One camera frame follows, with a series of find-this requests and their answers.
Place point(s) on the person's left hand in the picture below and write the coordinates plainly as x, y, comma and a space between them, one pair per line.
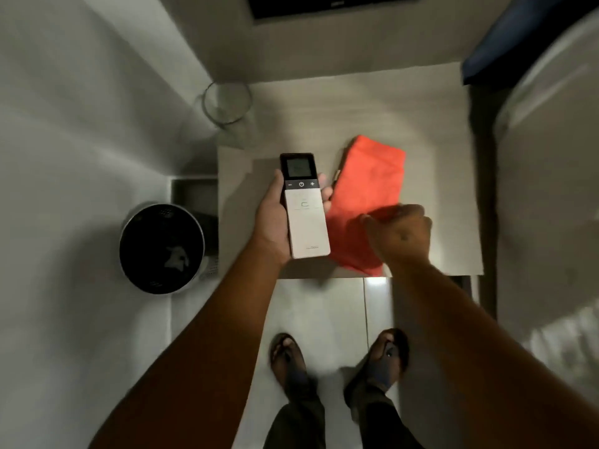
270, 224

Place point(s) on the person's right hand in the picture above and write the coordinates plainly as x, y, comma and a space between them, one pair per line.
402, 236

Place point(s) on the person's right thumb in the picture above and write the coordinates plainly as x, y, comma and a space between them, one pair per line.
372, 226

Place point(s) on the person's left thumb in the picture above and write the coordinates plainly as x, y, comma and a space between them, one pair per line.
275, 189

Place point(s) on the orange cloth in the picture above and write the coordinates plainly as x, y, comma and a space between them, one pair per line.
367, 201

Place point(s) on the white remote control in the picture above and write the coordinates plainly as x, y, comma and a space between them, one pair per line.
303, 205

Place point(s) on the person's left forearm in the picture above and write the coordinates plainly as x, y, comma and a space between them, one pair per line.
196, 360

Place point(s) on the person's right forearm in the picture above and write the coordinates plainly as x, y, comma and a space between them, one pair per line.
491, 360

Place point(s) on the white bedside table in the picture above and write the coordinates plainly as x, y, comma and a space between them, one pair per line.
355, 172

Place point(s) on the clear drinking glass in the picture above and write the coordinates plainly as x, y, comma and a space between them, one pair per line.
227, 103

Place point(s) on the round black waste bin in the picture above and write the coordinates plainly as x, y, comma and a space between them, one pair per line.
162, 248

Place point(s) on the person's right foot in sandal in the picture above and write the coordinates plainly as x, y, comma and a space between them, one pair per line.
386, 362

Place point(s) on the person's foot in sandal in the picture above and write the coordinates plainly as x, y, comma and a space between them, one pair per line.
386, 362
286, 362

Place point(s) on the person's left foot in sandal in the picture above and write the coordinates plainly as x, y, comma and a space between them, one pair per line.
286, 362

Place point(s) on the white bed mattress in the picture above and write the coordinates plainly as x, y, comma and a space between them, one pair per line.
547, 191

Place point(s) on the black framed screen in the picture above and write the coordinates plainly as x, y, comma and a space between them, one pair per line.
327, 3

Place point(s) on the person's right trouser leg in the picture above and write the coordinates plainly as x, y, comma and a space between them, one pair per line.
383, 423

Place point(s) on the person's trouser leg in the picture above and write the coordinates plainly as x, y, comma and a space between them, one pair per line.
295, 423
383, 423

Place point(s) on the person's left trouser leg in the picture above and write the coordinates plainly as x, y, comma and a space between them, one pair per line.
295, 423

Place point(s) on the dark blue pillow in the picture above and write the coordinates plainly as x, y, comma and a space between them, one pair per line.
514, 42

